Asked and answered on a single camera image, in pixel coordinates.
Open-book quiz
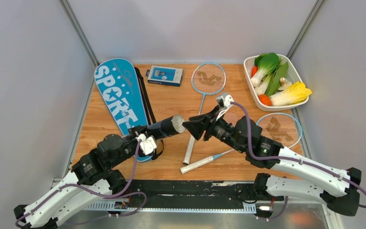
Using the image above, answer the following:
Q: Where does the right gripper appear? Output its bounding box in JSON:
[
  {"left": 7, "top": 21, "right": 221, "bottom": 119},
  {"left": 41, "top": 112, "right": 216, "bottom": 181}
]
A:
[{"left": 182, "top": 105, "right": 245, "bottom": 154}]

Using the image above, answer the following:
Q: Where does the clear tube lid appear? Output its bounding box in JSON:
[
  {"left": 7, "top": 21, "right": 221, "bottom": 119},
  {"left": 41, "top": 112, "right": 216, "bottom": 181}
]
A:
[{"left": 224, "top": 112, "right": 238, "bottom": 125}]

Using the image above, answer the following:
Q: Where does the black shuttlecock tube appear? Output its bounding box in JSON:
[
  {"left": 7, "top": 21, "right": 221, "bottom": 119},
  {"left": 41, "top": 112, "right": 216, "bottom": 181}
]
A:
[{"left": 144, "top": 114, "right": 186, "bottom": 140}]

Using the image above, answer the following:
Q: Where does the blue racket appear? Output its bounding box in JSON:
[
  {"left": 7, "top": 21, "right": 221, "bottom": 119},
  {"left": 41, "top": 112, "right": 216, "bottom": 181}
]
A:
[
  {"left": 180, "top": 113, "right": 303, "bottom": 174},
  {"left": 182, "top": 62, "right": 227, "bottom": 166}
]

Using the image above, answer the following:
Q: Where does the blue racket bag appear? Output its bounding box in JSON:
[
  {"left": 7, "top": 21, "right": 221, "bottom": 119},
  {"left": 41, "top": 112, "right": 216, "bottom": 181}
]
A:
[{"left": 94, "top": 58, "right": 165, "bottom": 163}]

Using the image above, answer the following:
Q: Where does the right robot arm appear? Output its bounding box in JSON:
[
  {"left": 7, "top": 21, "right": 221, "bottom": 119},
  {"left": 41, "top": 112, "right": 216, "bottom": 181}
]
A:
[{"left": 183, "top": 107, "right": 361, "bottom": 217}]

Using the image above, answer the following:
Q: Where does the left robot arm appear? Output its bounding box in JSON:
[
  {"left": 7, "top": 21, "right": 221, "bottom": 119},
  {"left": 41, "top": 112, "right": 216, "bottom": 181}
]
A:
[{"left": 14, "top": 122, "right": 185, "bottom": 229}]

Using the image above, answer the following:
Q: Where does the blue product box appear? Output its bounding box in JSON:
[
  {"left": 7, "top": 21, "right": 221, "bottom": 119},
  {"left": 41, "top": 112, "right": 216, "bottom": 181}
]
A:
[{"left": 146, "top": 65, "right": 184, "bottom": 87}]

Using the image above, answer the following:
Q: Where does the orange carrot front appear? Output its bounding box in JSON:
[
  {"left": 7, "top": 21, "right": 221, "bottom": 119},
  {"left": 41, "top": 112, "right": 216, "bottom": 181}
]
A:
[{"left": 258, "top": 94, "right": 272, "bottom": 106}]

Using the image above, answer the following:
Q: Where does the orange carrot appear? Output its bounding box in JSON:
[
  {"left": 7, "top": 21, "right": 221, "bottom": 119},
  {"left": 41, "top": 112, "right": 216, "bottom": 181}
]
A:
[
  {"left": 251, "top": 66, "right": 258, "bottom": 77},
  {"left": 258, "top": 94, "right": 272, "bottom": 106}
]

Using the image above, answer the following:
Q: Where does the orange carrot back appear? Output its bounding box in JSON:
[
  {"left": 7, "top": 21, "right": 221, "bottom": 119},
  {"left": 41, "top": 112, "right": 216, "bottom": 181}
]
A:
[{"left": 251, "top": 66, "right": 258, "bottom": 77}]

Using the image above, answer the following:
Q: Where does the white mushroom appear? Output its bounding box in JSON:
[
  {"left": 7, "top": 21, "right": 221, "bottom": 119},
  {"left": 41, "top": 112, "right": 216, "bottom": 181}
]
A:
[{"left": 278, "top": 77, "right": 292, "bottom": 91}]

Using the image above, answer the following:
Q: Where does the green bok choy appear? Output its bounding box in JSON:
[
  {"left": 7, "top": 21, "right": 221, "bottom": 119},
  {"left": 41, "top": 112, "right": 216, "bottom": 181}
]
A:
[{"left": 251, "top": 52, "right": 280, "bottom": 87}]

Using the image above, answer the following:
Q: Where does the yellow cabbage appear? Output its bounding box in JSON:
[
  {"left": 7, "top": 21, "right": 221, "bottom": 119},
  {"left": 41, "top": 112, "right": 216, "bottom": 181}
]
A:
[{"left": 269, "top": 82, "right": 312, "bottom": 106}]

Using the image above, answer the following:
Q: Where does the white plastic basin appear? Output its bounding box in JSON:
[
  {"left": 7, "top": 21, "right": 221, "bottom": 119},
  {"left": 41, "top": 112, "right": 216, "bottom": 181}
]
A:
[{"left": 243, "top": 54, "right": 309, "bottom": 112}]

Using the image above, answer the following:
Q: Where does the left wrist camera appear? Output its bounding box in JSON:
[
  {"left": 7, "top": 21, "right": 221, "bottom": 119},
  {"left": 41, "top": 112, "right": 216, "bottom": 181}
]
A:
[{"left": 136, "top": 134, "right": 157, "bottom": 156}]

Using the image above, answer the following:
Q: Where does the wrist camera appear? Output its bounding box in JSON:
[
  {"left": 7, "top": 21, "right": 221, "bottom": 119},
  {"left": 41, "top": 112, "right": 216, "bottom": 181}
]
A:
[
  {"left": 216, "top": 92, "right": 234, "bottom": 110},
  {"left": 136, "top": 134, "right": 157, "bottom": 156}
]

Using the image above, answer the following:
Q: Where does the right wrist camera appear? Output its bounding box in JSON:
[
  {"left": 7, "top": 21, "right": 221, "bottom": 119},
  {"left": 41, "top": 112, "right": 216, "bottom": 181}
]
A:
[{"left": 216, "top": 92, "right": 234, "bottom": 110}]

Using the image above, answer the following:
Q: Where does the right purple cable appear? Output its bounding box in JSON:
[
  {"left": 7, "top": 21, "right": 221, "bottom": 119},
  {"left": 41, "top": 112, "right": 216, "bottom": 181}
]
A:
[{"left": 230, "top": 101, "right": 366, "bottom": 221}]

